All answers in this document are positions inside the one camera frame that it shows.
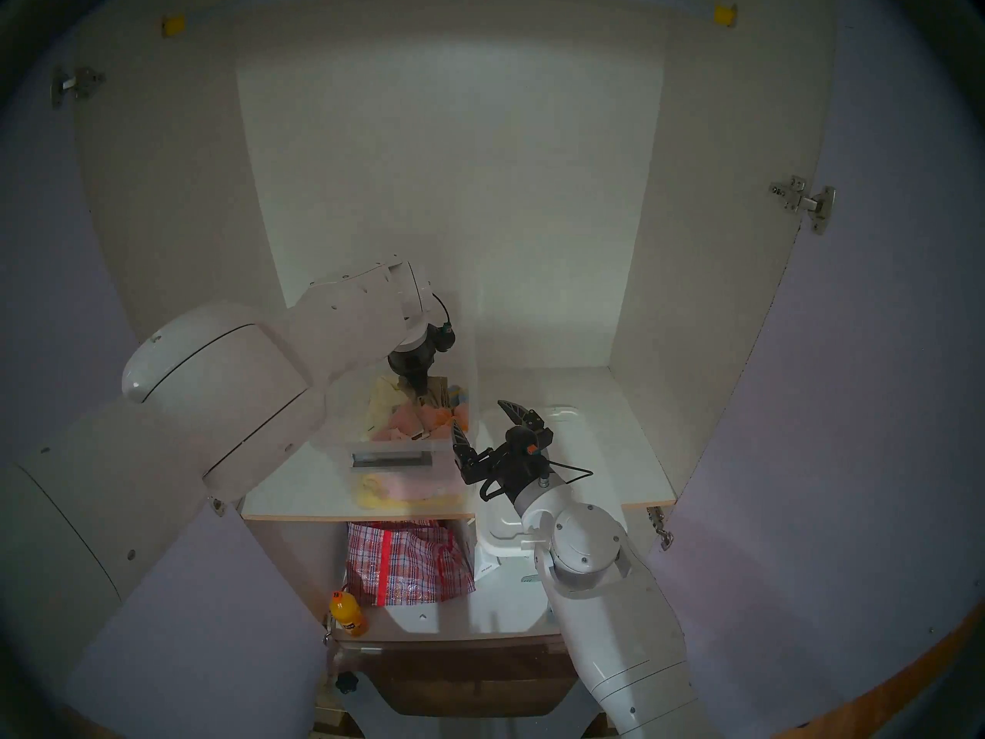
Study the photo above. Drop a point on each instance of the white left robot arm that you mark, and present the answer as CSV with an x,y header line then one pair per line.
x,y
208,383

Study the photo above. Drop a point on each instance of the orange bottle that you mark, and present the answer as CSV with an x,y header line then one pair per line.
x,y
348,614

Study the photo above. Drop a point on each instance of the light pink cloth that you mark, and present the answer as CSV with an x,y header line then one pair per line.
x,y
431,483

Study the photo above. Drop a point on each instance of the black star knob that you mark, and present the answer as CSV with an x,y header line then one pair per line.
x,y
348,682

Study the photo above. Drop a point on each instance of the cream open wardrobe cabinet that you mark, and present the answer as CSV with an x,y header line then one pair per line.
x,y
154,206

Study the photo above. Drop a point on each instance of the cream towel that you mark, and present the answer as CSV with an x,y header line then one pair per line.
x,y
381,406

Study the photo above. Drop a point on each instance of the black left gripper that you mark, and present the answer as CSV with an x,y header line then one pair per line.
x,y
415,356

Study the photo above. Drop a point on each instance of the white plastic bin lid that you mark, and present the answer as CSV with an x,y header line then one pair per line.
x,y
592,453

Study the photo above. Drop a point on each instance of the red plaid woven bag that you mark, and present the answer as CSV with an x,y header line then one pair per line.
x,y
415,568

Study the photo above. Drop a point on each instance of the olive brown socks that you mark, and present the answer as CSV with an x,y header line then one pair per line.
x,y
437,391

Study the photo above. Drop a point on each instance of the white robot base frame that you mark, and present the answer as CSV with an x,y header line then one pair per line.
x,y
362,714

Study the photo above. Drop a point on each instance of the small white carton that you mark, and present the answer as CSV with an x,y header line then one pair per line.
x,y
485,564

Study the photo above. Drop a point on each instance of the blue yellow striped cloth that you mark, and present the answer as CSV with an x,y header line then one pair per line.
x,y
459,395

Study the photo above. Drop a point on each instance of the clear plastic storage bin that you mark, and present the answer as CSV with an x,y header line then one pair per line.
x,y
338,453

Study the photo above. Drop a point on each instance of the brown wooden panel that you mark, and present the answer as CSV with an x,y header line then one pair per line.
x,y
462,676

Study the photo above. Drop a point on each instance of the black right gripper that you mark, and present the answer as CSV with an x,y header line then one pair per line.
x,y
508,464

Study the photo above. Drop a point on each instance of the white cabinet shelf board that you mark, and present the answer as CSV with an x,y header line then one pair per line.
x,y
492,614
308,491

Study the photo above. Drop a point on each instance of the yellow rod bracket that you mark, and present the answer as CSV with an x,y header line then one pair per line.
x,y
724,16
174,27

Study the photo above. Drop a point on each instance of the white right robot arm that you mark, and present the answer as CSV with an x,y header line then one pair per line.
x,y
608,591

